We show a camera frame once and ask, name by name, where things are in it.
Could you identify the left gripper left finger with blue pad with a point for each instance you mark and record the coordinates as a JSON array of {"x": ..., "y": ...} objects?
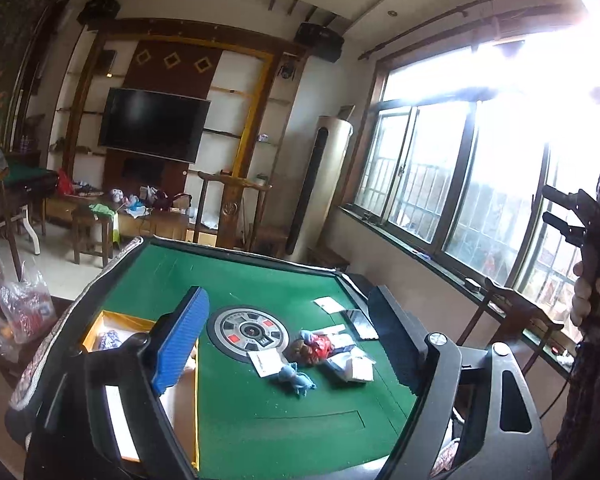
[{"x": 73, "y": 436}]

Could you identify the white paper card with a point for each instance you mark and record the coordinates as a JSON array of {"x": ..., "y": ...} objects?
[{"x": 329, "y": 305}]

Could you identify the blue microfibre cloth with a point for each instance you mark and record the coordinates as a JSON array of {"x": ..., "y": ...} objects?
[{"x": 299, "y": 382}]

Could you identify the window with metal bars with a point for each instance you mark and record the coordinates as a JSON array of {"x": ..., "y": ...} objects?
[{"x": 462, "y": 143}]

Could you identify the person's right hand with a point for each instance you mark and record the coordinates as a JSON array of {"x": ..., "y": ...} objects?
[{"x": 581, "y": 304}]

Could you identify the light blue knitted sock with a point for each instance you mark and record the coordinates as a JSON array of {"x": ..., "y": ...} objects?
[{"x": 306, "y": 334}]

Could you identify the small white red packet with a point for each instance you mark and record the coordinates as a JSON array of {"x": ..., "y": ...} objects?
[{"x": 266, "y": 362}]

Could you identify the red plastic bag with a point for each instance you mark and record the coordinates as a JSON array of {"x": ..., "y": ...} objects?
[{"x": 309, "y": 351}]

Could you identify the white flat tissue pack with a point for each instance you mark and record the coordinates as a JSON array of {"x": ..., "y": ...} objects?
[{"x": 330, "y": 330}]

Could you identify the low wooden tv cabinet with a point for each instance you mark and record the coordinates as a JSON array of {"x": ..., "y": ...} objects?
[{"x": 166, "y": 224}]

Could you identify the Deeyeo wet wipes pack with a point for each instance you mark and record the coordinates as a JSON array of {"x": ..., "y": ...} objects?
[{"x": 342, "y": 361}]

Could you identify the black smartphone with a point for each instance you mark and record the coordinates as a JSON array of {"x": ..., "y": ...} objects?
[{"x": 361, "y": 324}]

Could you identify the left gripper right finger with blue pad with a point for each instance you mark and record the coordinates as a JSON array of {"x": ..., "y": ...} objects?
[{"x": 502, "y": 436}]

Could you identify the round mahjong table centre panel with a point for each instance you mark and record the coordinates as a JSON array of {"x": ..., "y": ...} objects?
[{"x": 237, "y": 330}]

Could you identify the blue white patterned cloth ball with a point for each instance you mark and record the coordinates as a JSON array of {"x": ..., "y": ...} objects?
[{"x": 109, "y": 340}]

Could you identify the wooden stool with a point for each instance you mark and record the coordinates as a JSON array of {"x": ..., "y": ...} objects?
[{"x": 92, "y": 232}]

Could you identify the carved wooden chair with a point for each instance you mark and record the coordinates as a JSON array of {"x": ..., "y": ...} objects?
[{"x": 233, "y": 188}]

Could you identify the clear plastic bag with items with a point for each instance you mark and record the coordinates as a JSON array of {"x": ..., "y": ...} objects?
[{"x": 26, "y": 303}]

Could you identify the black wall television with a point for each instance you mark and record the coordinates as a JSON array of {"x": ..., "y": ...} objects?
[{"x": 153, "y": 123}]

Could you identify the tall beige air conditioner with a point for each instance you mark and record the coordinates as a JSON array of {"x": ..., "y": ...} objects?
[{"x": 332, "y": 136}]

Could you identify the yellow-rimmed white storage box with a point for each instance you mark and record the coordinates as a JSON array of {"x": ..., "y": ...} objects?
[{"x": 142, "y": 398}]

